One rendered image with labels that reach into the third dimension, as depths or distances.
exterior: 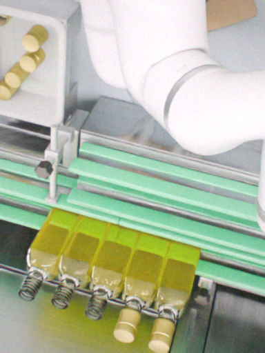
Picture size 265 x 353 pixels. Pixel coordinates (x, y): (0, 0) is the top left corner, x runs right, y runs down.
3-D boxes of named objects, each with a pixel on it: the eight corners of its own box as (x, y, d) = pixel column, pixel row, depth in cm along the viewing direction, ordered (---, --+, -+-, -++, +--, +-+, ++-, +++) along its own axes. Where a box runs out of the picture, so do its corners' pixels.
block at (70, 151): (71, 145, 112) (59, 166, 107) (73, 107, 106) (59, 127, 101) (87, 149, 112) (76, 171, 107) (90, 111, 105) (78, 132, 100)
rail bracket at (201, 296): (197, 263, 115) (185, 315, 105) (204, 241, 110) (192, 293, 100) (217, 269, 114) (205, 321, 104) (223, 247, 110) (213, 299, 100)
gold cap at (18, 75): (12, 59, 108) (3, 70, 105) (30, 63, 108) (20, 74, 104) (14, 75, 111) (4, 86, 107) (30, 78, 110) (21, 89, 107)
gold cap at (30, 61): (28, 43, 105) (18, 53, 102) (45, 47, 105) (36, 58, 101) (27, 59, 107) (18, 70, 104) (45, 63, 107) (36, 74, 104)
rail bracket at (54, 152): (59, 174, 108) (34, 216, 99) (61, 101, 97) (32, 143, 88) (73, 178, 108) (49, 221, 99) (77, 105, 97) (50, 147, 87)
